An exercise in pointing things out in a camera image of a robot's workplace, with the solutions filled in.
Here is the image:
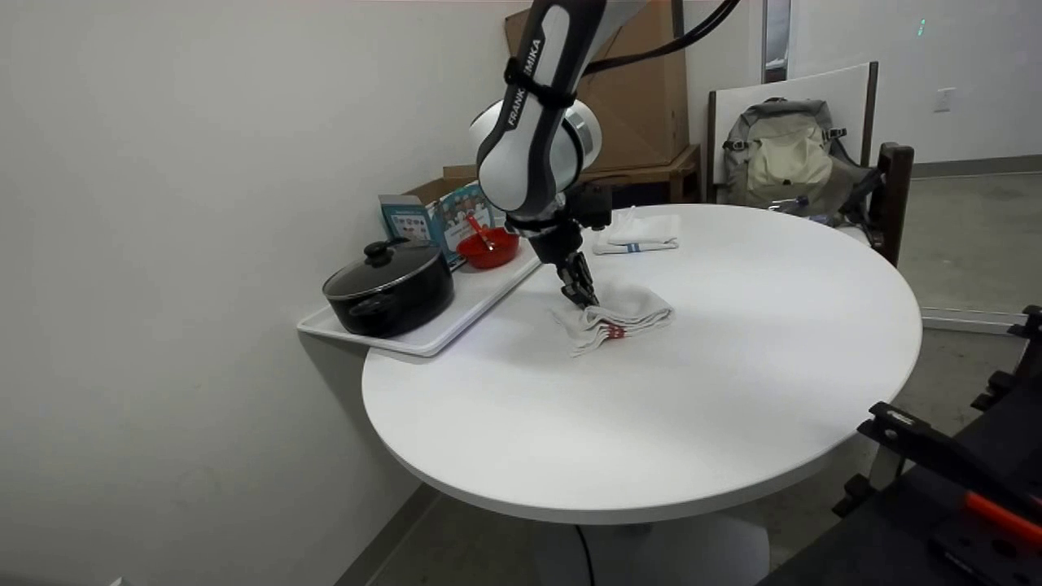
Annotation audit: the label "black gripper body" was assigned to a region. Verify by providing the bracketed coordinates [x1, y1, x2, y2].
[532, 214, 595, 282]

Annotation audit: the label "clear plastic bag red contents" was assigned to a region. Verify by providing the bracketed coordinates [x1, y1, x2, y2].
[546, 282, 678, 359]

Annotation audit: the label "white and blue folded towel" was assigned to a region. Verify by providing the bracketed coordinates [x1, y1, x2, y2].
[588, 204, 685, 259]

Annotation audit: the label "red bowl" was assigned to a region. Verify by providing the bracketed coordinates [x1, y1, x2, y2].
[452, 221, 524, 274]

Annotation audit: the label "red plastic spoon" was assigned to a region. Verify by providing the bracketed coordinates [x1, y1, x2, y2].
[462, 210, 499, 259]

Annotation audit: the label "white rectangular tray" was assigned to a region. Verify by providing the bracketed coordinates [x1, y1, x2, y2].
[297, 231, 546, 360]

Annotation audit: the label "low wooden shelf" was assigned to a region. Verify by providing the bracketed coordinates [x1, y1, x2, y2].
[588, 143, 703, 207]

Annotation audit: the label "blue printed cardboard carton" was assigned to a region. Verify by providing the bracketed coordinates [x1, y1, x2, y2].
[375, 162, 508, 268]

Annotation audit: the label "black pot with lid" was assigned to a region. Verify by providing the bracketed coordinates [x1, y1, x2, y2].
[318, 236, 455, 341]

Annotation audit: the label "beige grey backpack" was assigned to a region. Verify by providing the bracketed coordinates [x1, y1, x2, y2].
[715, 94, 883, 226]

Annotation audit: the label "black perforated breadboard table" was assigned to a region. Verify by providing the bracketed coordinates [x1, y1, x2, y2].
[760, 321, 1042, 586]

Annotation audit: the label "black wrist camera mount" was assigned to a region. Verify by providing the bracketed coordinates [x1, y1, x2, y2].
[564, 182, 618, 233]

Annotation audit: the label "thin black floor cable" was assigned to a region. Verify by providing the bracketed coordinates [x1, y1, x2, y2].
[571, 525, 599, 586]

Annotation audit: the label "white chair with wooden frame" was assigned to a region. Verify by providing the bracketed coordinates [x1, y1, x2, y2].
[703, 59, 914, 271]

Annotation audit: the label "black clamp with orange handle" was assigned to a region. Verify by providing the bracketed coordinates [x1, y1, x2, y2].
[856, 401, 1042, 550]

